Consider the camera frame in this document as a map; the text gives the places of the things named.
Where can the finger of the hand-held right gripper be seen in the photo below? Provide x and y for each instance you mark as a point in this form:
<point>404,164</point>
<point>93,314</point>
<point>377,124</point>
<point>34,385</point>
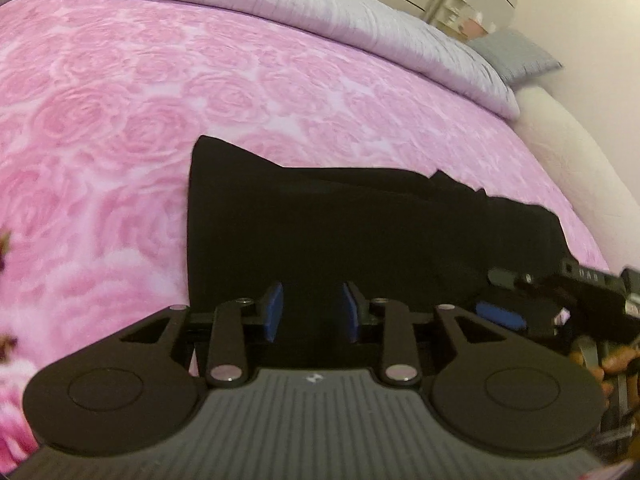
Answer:
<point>502,276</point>
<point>500,314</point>

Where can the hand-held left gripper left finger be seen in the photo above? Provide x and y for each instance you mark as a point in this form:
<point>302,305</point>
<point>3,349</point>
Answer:
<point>274,311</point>

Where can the pink floral blanket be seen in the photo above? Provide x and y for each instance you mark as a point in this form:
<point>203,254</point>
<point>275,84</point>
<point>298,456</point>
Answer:
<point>125,110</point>

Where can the white pillow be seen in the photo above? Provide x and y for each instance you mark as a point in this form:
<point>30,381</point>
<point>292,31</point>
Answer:
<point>575,160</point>

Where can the black pants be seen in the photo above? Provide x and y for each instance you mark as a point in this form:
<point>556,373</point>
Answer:
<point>325,220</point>

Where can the light blue cushion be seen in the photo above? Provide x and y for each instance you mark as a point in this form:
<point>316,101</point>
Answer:
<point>520,55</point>

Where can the grey quilted bedspread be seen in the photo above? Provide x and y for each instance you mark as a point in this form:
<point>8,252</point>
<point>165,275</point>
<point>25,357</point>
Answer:
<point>300,5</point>

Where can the white wall shelf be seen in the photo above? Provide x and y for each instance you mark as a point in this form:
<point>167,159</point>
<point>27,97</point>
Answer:
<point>460,10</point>

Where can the person's right hand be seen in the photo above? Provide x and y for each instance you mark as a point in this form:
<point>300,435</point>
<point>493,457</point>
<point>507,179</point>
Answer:
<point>622,364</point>

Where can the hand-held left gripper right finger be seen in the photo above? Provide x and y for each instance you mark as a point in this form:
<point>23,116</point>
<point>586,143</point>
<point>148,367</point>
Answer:
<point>350,312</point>

